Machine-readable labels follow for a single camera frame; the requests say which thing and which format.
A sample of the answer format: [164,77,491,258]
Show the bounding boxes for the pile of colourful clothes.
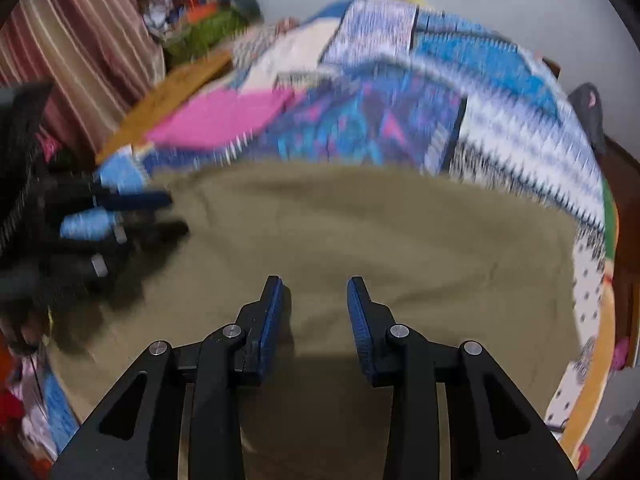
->
[142,0,266,61]

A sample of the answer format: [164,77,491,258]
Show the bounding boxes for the striped maroon curtain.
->
[0,0,166,161]

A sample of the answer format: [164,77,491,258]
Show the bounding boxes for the patchwork printed blanket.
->
[15,0,621,466]

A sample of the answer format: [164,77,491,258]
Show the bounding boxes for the olive khaki pants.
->
[47,157,583,480]

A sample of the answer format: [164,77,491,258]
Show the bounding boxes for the dark grey cloth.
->
[567,82,607,156]

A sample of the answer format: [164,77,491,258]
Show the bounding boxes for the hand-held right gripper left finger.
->
[50,275,286,480]

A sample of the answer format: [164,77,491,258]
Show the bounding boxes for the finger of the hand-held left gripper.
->
[60,209,190,281]
[90,180,173,213]

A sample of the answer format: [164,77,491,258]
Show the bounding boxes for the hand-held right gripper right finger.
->
[347,276,578,480]

